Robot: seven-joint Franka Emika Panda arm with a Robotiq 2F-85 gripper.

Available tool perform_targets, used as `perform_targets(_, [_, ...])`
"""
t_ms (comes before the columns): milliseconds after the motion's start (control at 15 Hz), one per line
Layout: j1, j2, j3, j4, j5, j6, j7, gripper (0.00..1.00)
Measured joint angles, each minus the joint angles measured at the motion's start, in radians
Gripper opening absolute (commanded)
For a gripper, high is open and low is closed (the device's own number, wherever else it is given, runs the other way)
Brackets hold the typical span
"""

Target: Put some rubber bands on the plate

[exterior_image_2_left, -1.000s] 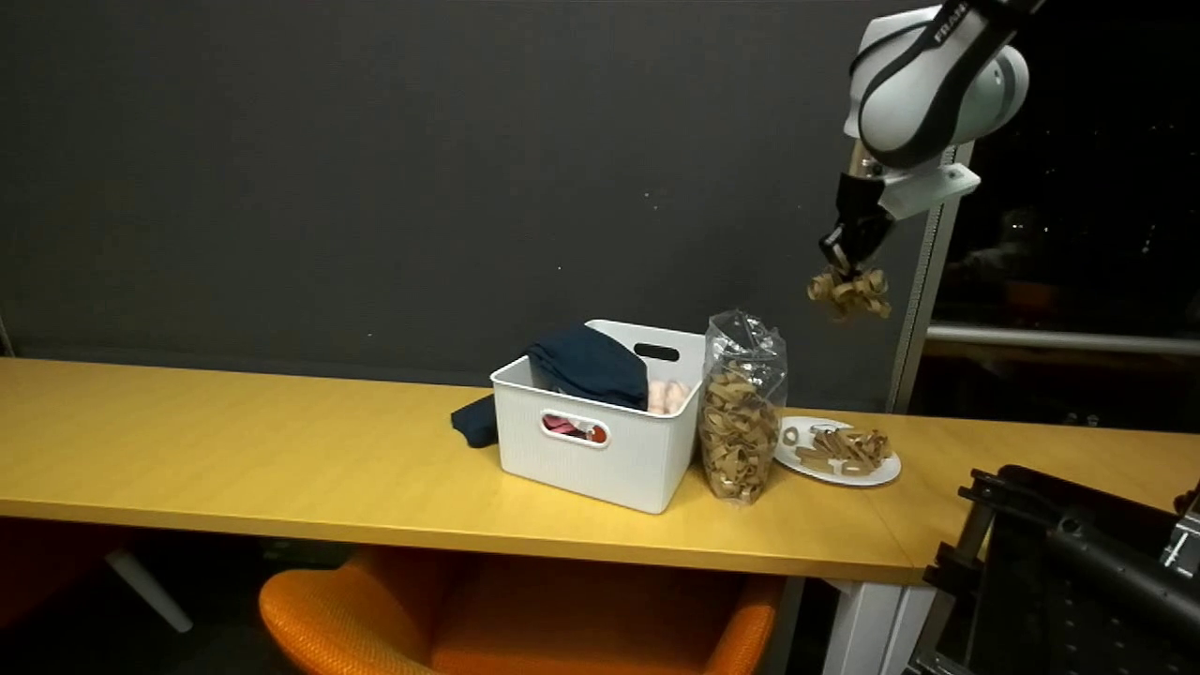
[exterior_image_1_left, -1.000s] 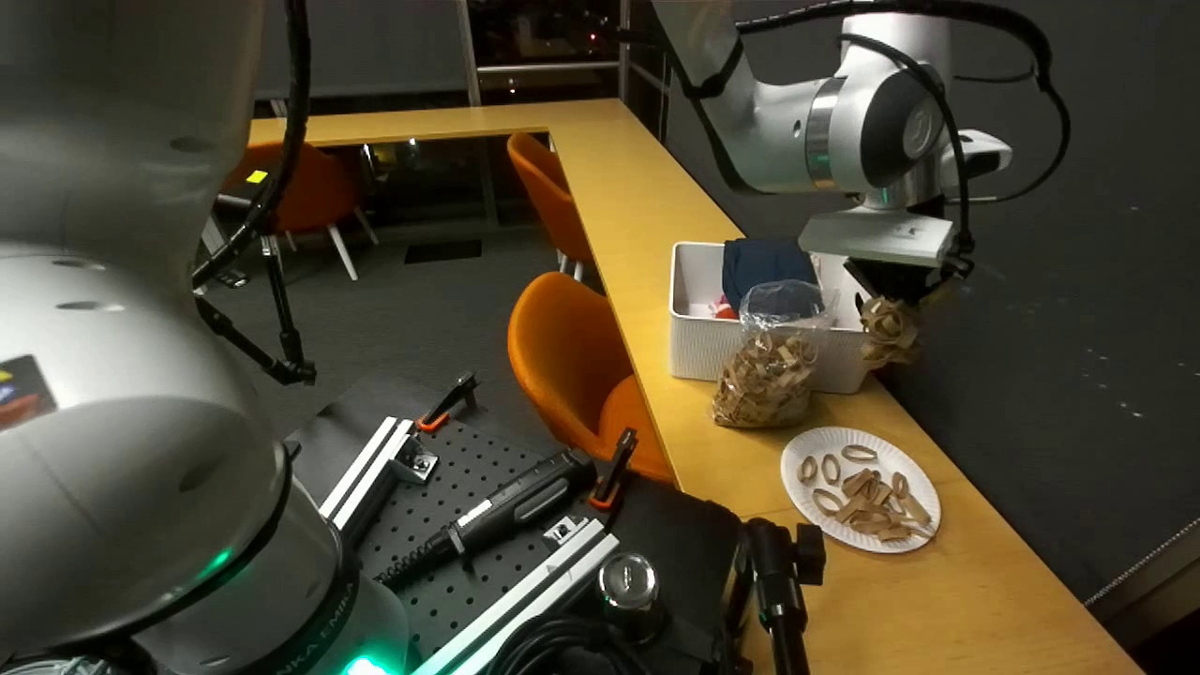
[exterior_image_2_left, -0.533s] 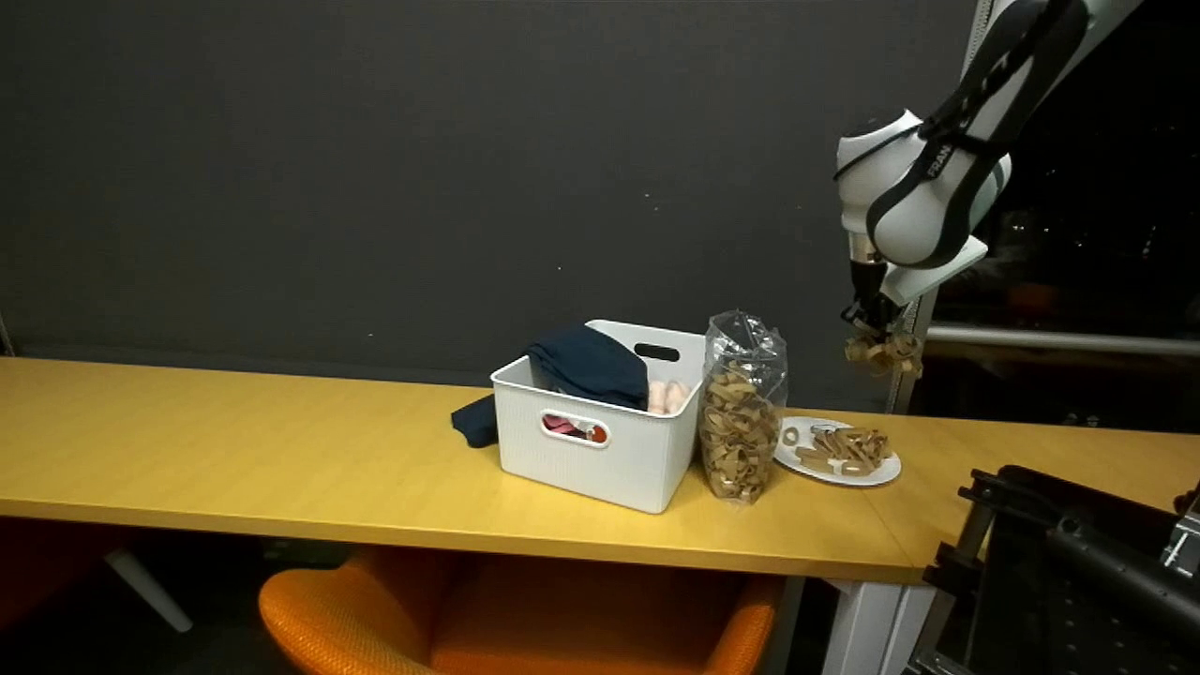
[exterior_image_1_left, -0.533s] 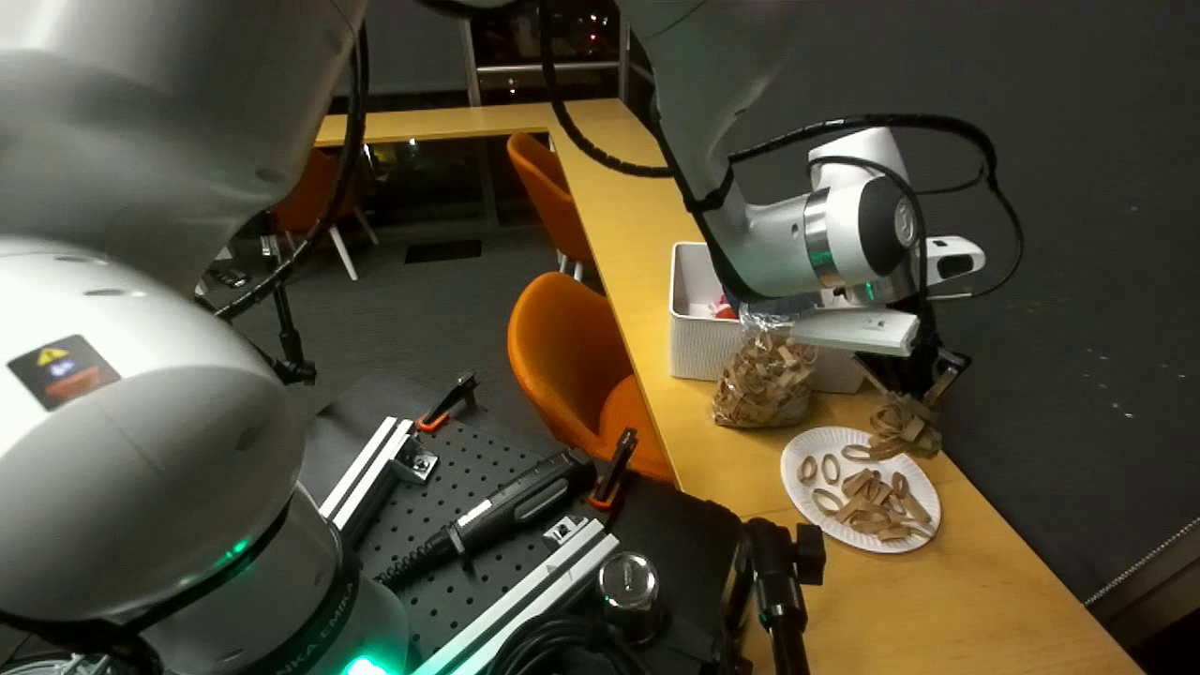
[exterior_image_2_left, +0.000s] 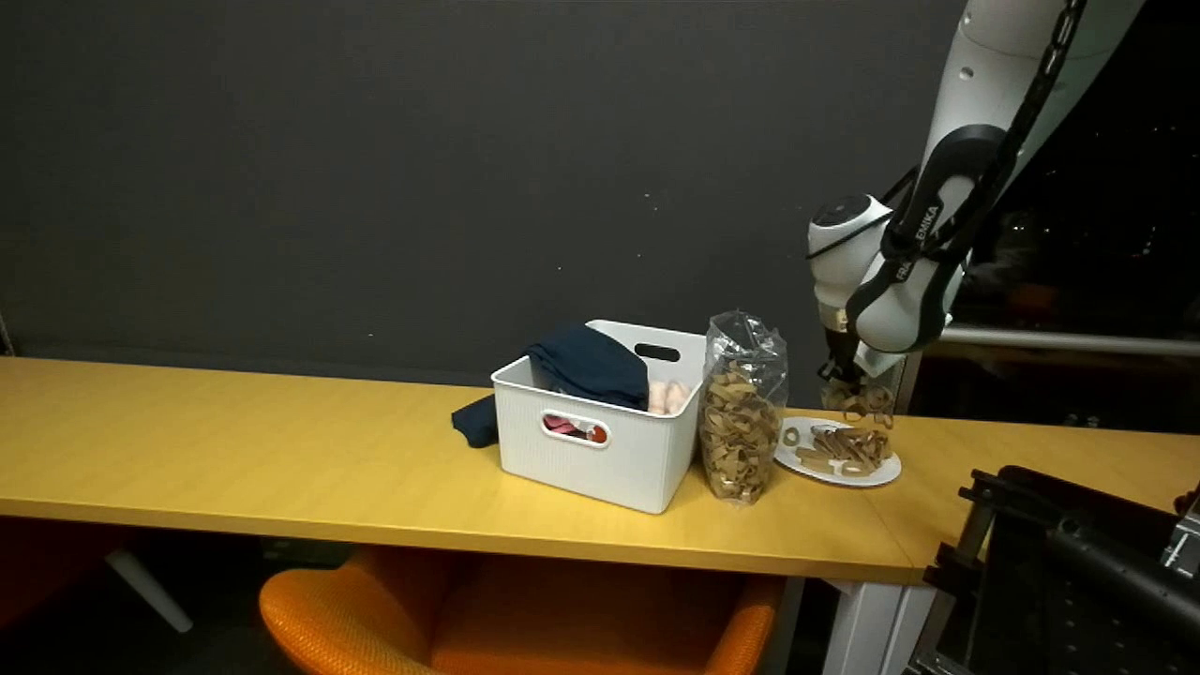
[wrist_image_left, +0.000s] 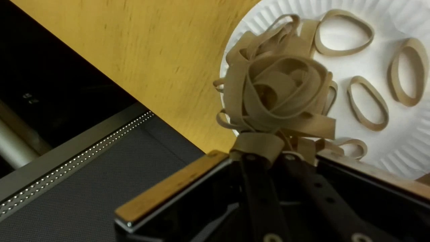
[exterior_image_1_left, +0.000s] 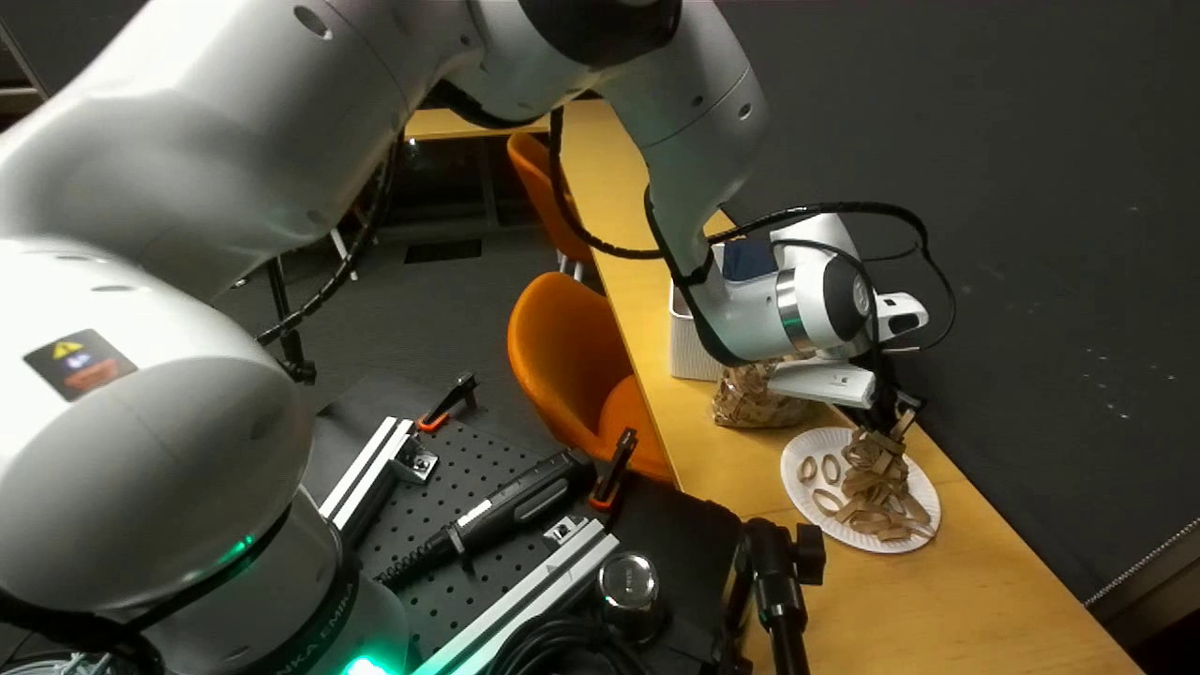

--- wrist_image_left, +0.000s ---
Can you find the grey wall trim strip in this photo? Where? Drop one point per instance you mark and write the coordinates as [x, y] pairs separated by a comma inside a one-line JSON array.
[[68, 155]]

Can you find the grey metal pipe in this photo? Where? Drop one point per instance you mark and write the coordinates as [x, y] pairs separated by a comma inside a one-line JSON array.
[[14, 143]]

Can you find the single tan rubber band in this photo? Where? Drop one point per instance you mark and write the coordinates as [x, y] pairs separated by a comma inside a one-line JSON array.
[[340, 53], [354, 143], [393, 74], [351, 95]]

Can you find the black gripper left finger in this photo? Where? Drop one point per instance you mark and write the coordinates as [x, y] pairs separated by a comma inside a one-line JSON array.
[[264, 206]]

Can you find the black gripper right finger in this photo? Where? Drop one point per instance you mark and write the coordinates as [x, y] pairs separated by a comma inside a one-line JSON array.
[[331, 206]]

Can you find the white paper plate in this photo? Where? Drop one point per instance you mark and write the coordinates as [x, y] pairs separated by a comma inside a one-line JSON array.
[[404, 143]]

